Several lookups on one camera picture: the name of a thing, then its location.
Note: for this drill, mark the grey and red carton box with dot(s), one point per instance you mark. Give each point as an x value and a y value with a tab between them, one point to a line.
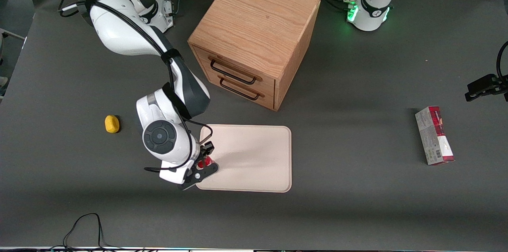
434	137

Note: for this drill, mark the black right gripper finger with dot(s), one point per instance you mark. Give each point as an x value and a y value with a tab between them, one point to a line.
207	149
200	176

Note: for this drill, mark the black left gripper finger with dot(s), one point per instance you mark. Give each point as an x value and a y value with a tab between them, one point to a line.
482	82
476	95

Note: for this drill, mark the red coke bottle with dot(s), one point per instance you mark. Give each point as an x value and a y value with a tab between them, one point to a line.
205	162

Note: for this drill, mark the yellow lemon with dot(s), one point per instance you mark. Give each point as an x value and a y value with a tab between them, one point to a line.
112	124

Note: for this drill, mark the wooden drawer cabinet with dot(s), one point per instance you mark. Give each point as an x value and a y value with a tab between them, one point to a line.
258	18

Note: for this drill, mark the wooden drawer front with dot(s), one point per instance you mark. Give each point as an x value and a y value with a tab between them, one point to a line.
266	85
266	99

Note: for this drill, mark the beige rectangular tray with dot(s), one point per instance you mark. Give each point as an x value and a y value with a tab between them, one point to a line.
254	156

